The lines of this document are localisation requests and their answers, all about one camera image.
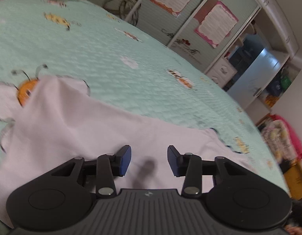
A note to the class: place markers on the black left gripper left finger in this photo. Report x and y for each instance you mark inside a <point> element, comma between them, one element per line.
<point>109,166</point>

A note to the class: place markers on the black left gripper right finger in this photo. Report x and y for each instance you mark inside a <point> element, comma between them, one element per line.
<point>188,166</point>

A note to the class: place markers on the white t-shirt navy trim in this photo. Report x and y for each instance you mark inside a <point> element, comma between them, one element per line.
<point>60,122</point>

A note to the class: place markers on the white open door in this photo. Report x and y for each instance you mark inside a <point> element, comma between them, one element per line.
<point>258,75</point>

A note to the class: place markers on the pink floral folded quilt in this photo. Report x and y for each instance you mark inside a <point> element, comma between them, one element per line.
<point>281,139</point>

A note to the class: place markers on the white drawer cabinet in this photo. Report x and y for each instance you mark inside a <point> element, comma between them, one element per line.
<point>221,72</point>

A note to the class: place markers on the wooden yellow desk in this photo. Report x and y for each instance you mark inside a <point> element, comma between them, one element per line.
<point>293,178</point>

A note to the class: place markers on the green plastic bag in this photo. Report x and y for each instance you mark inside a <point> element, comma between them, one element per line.
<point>285,82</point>

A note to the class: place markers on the mint quilted bee bedspread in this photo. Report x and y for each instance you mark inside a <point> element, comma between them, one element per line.
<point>126,68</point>

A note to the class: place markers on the pink framed wall poster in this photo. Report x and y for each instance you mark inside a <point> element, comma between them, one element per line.
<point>217,24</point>

